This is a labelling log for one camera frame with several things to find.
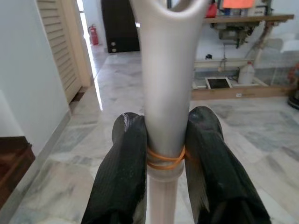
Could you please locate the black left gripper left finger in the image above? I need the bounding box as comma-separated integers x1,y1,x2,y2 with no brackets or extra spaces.
80,112,148,224

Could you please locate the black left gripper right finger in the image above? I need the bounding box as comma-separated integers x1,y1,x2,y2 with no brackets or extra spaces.
185,106,273,224

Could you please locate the orange rubber band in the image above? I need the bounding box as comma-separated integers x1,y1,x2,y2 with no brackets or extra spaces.
146,146,187,170

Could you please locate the black white-framed panel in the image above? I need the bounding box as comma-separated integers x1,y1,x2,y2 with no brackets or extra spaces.
205,77,233,90

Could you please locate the white plastic jug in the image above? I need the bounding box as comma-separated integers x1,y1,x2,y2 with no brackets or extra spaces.
238,61,255,85

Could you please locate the black round object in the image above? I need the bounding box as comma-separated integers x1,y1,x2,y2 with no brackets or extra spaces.
287,88,299,108

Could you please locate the dark wooden staircase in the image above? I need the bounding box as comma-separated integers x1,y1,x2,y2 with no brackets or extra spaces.
0,136,36,208

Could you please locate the grey sewing machine motor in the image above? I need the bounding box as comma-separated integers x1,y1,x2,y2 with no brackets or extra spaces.
210,22,255,49

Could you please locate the cream louvered door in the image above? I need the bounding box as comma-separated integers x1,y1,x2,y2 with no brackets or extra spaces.
36,0,92,103

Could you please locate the red fire extinguisher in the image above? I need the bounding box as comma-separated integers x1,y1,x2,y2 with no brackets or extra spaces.
88,24,100,46

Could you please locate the wooden sewing workbench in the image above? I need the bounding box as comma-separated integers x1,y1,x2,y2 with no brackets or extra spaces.
191,14,295,101

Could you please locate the dark brown cabinet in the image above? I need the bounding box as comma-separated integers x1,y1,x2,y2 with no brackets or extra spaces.
101,0,141,54

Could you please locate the red bag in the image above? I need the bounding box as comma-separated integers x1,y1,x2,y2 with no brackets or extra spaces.
205,0,218,19

